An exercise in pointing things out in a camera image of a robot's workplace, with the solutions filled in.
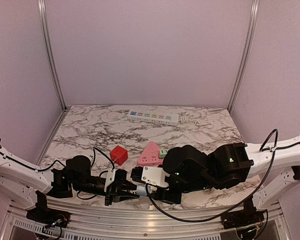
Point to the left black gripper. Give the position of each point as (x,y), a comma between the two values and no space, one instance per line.
(120,196)

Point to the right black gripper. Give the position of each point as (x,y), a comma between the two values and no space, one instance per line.
(160,195)

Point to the light blue charger plug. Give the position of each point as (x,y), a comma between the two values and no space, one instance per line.
(141,191)

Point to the green plug adapter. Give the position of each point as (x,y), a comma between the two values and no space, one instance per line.
(162,153)

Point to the pink triangular power socket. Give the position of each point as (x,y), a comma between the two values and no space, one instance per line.
(150,156)

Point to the white power strip with USB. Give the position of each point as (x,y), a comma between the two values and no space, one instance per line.
(143,202)

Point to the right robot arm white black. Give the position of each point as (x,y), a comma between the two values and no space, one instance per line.
(188,170)

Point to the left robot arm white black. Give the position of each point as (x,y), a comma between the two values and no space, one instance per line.
(29,185)

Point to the red cube socket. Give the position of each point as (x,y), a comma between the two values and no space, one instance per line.
(119,155)

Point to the long white colourful power strip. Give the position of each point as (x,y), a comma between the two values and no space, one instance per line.
(154,117)

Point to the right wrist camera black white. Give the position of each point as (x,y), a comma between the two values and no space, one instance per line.
(154,176)

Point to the aluminium front rail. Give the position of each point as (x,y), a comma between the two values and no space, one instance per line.
(107,223)

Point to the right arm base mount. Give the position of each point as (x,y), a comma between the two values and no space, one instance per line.
(246,225)

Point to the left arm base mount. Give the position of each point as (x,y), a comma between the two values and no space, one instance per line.
(50,222)

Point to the right aluminium frame post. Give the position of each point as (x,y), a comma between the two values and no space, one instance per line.
(251,29)

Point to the aluminium frame post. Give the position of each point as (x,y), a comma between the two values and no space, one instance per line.
(251,29)
(49,51)

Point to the left aluminium frame post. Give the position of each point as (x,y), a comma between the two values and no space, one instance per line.
(49,51)

